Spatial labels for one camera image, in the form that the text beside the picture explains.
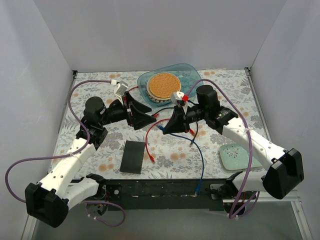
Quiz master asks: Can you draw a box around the black network switch box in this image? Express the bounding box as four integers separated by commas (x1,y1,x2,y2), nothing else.
120,140,145,175

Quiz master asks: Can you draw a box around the blue ethernet cable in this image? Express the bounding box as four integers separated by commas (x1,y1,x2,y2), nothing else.
156,124,205,196

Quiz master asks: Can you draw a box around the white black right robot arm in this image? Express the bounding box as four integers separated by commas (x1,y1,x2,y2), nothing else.
163,85,304,200

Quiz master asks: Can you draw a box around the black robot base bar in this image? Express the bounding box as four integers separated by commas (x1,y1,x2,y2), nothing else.
77,178,253,211

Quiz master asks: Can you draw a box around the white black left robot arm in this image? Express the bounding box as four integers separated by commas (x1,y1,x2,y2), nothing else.
25,92,156,228

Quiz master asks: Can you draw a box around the orange woven round coaster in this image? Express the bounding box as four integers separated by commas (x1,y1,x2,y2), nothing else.
148,72,182,99

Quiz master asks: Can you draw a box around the floral patterned table mat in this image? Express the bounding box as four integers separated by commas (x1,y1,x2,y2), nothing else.
48,76,279,181

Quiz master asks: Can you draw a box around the light green square plate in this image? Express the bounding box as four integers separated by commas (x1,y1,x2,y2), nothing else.
219,143,250,171

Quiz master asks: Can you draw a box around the black ethernet cable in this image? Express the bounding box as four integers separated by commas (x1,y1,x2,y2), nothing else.
152,99,200,146

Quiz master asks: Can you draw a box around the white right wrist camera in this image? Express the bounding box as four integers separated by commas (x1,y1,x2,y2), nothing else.
170,91,189,114

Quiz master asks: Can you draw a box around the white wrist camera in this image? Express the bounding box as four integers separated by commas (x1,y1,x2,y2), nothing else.
111,79,128,104
170,91,189,114

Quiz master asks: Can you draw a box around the long red ethernet cable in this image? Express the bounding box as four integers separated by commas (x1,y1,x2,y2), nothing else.
126,84,161,118

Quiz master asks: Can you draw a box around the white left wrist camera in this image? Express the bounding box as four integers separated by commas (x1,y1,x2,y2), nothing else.
111,79,128,104

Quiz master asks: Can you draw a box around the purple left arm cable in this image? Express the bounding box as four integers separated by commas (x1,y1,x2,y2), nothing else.
4,79,126,227

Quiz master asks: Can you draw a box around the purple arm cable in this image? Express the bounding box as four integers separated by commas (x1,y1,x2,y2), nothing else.
184,78,261,220
4,79,126,227

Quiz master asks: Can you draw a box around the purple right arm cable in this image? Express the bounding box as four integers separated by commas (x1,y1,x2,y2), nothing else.
184,78,261,220

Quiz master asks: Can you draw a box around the aluminium frame rail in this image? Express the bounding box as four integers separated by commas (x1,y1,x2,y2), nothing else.
22,197,312,240

